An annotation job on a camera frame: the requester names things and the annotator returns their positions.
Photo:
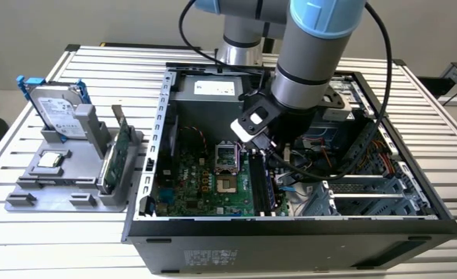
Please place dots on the RAM stick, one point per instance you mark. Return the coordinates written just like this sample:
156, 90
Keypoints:
57, 182
271, 183

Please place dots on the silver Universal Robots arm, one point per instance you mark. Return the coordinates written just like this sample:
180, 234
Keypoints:
308, 58

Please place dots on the black RAM slot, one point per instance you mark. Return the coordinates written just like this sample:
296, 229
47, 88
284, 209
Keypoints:
264, 191
255, 183
260, 183

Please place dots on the grey power supply unit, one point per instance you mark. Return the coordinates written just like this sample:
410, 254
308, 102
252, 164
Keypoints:
204, 119

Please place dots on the CPU socket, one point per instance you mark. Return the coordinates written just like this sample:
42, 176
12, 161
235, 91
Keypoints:
226, 184

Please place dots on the green motherboard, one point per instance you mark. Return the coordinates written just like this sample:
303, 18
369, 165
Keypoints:
231, 203

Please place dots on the perforated metal disk bay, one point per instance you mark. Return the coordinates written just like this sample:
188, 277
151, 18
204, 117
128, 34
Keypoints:
367, 196

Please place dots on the black square chipset chip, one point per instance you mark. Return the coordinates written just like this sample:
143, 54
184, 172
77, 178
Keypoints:
191, 205

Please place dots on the black box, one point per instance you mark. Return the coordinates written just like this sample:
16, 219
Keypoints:
437, 87

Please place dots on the black open PC case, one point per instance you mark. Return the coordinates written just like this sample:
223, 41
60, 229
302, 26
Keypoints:
251, 253

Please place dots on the green graphics card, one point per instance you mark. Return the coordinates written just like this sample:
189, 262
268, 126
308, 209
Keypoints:
119, 151

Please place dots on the grey parts rack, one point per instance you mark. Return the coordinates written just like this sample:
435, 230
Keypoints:
76, 171

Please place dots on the hard disk in blue carrier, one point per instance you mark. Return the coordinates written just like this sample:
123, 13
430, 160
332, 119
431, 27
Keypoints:
53, 107

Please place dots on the silver CPU chip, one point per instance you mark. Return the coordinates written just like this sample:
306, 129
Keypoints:
49, 159

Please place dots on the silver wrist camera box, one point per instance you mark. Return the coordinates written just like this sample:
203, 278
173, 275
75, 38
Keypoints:
247, 130
336, 113

